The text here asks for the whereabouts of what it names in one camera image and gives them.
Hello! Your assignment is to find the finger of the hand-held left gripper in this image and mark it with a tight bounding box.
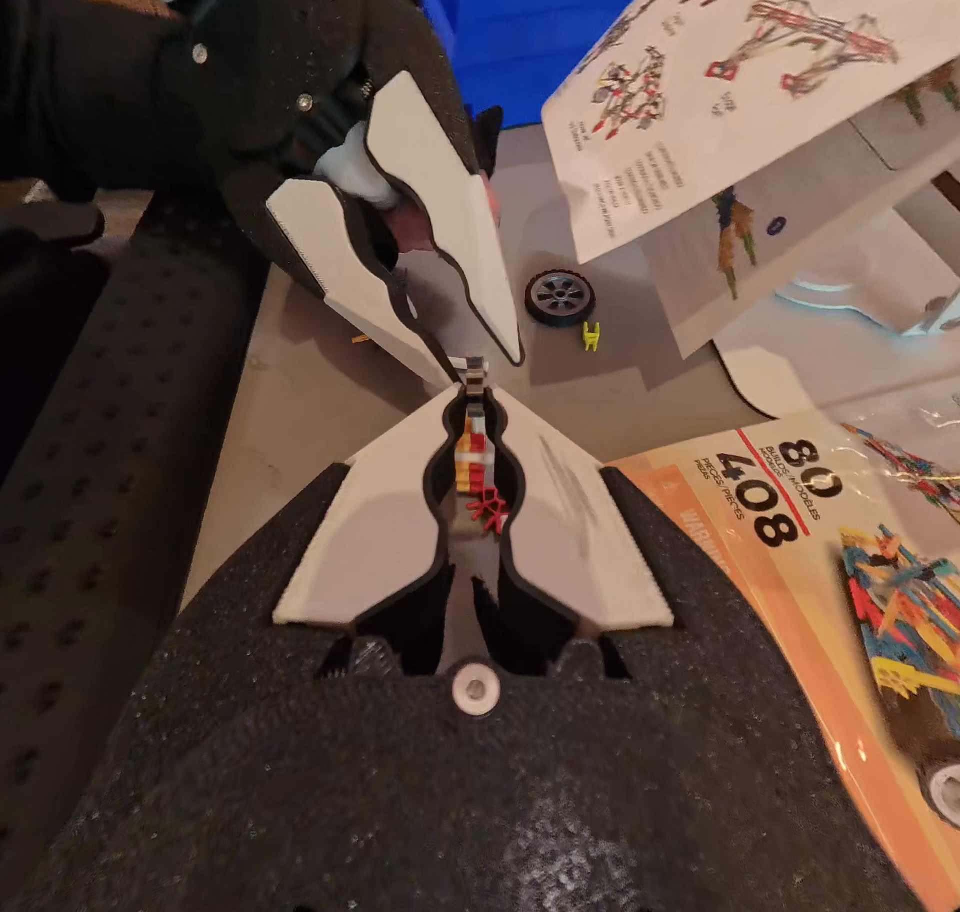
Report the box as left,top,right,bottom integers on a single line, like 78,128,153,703
364,69,527,367
265,177,461,388

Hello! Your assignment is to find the black office chair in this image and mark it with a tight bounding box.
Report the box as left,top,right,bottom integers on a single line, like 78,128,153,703
0,201,108,251

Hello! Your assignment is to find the connector assembly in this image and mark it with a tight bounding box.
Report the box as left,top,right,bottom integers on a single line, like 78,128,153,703
448,357,502,539

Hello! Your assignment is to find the small black wheel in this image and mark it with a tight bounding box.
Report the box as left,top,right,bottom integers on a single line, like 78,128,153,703
523,269,598,328

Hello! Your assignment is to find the blue plastic bin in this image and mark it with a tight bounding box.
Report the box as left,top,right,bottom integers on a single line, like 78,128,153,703
414,0,678,131

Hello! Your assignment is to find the person's left hand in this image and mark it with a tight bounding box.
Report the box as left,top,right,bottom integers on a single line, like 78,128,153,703
388,198,438,254

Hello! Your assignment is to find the building instruction sheet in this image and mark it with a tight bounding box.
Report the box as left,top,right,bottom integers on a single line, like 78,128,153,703
540,0,960,359

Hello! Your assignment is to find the white book stand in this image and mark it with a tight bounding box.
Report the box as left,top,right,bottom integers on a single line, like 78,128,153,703
711,207,960,419

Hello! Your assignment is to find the black perforated board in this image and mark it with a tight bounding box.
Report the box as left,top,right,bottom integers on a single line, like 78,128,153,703
0,192,273,856

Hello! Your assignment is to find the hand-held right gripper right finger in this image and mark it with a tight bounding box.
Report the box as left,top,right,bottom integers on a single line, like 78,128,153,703
486,387,675,638

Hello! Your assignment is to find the red connector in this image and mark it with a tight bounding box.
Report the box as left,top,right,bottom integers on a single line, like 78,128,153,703
465,486,513,535

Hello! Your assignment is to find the colourful toy packaging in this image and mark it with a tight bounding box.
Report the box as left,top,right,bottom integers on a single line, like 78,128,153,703
606,379,960,912

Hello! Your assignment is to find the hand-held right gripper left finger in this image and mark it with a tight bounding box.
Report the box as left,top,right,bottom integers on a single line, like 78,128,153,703
271,385,471,634

